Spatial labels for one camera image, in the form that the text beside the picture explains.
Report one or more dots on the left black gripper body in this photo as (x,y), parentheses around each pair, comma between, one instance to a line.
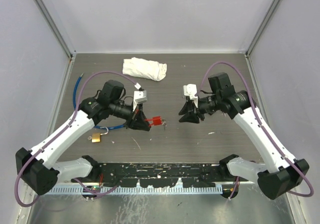
(125,112)

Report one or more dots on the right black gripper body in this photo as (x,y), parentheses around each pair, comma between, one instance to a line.
(207,104)

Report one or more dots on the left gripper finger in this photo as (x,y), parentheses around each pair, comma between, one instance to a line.
(140,126)
(141,118)

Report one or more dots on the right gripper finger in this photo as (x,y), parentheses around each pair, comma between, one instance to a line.
(190,118)
(188,107)

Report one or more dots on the red cable padlock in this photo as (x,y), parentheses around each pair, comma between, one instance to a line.
(154,121)

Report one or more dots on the silver keys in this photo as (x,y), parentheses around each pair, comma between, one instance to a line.
(164,124)

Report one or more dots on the brass padlock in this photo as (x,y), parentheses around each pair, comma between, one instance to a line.
(96,137)

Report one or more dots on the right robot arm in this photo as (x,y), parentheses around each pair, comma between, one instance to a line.
(280,171)

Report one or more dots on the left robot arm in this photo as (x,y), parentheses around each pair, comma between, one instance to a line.
(39,167)

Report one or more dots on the white crumpled cloth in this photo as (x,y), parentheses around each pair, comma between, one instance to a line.
(146,69)

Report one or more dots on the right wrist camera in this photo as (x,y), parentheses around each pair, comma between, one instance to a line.
(190,90)

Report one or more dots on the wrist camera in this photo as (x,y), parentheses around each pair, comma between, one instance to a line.
(139,96)
(190,90)

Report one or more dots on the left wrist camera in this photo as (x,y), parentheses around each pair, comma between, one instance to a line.
(139,96)

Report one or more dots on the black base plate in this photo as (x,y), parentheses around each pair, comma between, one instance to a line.
(158,175)

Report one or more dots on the slotted cable duct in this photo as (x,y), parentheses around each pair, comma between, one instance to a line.
(76,189)

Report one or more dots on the blue cable lock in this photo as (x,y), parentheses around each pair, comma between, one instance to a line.
(74,101)

